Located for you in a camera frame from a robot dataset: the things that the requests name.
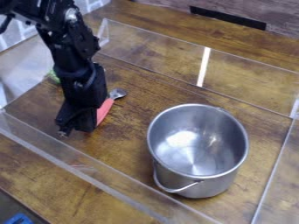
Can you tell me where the blue object at corner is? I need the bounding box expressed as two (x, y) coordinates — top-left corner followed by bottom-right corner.
(4, 213), (33, 224)

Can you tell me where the pink handled metal spoon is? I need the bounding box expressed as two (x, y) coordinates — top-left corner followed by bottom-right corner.
(96, 87), (127, 125)

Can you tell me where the clear acrylic corner bracket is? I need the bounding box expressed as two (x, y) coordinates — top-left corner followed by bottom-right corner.
(97, 18), (109, 47)

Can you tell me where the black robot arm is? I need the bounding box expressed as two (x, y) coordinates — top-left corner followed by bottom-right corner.
(0, 0), (108, 136)

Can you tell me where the stainless steel pot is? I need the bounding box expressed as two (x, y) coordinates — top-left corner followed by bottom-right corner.
(147, 103), (248, 199)

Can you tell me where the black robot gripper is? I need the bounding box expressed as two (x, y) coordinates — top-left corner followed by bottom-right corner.
(53, 63), (108, 137)

